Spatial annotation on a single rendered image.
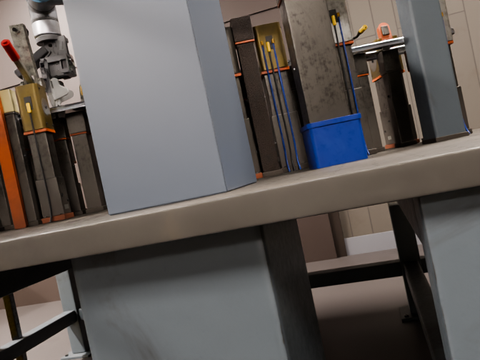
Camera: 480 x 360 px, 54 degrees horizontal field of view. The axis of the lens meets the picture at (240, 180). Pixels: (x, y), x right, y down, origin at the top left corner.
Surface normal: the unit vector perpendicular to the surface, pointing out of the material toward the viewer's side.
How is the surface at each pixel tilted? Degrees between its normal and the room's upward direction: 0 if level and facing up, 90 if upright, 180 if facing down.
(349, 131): 90
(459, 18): 90
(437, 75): 90
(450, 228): 90
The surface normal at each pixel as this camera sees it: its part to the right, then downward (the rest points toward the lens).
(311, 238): -0.25, 0.07
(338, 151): 0.04, 0.00
